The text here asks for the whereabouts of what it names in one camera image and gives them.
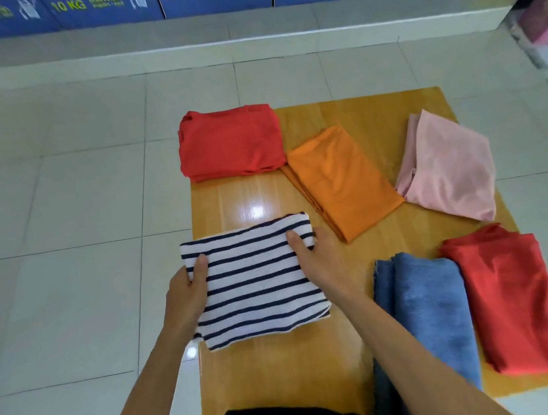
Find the person's right hand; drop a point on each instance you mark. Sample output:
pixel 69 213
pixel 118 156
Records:
pixel 329 268

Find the person's left hand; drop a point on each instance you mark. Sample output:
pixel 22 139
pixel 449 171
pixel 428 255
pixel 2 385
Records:
pixel 183 300

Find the person's right thumb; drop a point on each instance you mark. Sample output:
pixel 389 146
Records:
pixel 298 244

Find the person's left thumb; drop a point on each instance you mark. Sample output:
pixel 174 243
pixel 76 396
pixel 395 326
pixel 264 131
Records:
pixel 200 271

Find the navy white striped shirt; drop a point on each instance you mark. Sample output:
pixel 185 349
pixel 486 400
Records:
pixel 259 286

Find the person's right forearm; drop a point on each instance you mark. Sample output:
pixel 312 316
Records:
pixel 412 357

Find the person's left forearm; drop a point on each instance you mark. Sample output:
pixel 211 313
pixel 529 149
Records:
pixel 147 394

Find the orange folded garment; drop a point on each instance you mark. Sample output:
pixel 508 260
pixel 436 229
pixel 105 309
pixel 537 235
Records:
pixel 343 181

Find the red folded shirt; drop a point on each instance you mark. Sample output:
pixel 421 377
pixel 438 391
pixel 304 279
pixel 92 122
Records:
pixel 229 143

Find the blue folded towel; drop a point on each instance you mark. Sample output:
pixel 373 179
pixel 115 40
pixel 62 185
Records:
pixel 431 310

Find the pink folded garment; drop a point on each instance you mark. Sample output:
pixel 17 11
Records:
pixel 448 166

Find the red loosely folded cloth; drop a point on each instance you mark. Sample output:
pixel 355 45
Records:
pixel 514 295

